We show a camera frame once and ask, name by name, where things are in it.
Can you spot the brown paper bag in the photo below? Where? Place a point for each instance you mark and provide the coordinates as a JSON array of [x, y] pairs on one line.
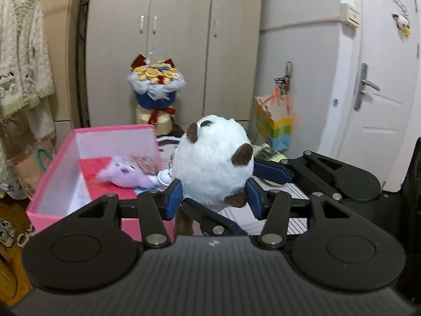
[[23, 171]]

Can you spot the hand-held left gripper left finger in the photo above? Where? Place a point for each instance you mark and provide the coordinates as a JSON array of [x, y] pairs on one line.
[[172, 200]]

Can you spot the purple plush toy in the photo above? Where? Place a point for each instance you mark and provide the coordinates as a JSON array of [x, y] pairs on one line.
[[125, 174]]

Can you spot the teal woven bag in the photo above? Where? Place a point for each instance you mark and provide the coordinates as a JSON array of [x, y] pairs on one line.
[[38, 161]]

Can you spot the white door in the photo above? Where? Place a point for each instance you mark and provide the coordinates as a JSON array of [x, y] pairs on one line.
[[378, 112]]

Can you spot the cream knitted cardigan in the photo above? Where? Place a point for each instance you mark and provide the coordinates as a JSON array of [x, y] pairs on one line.
[[23, 56]]

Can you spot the black clothes rack pole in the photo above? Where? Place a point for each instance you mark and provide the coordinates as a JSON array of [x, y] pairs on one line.
[[82, 72]]

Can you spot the pink cardboard box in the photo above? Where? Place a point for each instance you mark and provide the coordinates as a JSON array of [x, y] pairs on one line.
[[46, 220]]

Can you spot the white round plush toy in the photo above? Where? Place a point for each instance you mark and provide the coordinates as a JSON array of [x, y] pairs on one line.
[[210, 158]]

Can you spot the colourful gift bag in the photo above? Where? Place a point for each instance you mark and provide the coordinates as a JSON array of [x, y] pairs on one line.
[[279, 131]]

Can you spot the red envelope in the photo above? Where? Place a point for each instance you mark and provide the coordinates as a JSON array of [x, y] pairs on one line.
[[92, 165]]

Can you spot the duck plush door ornament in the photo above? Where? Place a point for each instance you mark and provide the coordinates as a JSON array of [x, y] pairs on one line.
[[403, 23]]

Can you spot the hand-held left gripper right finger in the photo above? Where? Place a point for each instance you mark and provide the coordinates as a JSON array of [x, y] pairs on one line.
[[255, 200]]

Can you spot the pink floral scrunchie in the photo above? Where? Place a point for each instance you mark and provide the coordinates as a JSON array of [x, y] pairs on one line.
[[146, 163]]

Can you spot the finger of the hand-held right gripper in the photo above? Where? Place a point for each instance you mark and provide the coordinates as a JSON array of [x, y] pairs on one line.
[[271, 171], [210, 219]]

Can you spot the patterned slipper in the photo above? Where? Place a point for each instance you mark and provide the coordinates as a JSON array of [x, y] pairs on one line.
[[6, 233], [25, 237]]

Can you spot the dark stool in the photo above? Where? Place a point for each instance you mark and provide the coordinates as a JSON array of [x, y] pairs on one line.
[[179, 131]]

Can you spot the pale green roll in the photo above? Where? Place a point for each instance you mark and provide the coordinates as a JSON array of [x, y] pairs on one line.
[[268, 153]]

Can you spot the beige wall switch box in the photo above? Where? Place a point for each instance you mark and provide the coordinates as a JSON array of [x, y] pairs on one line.
[[350, 14]]

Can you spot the flower bouquet with blue wrap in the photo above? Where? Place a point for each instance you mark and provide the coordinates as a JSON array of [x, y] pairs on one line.
[[154, 82]]

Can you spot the beige wardrobe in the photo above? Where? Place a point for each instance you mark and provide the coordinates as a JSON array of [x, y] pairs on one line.
[[184, 56]]

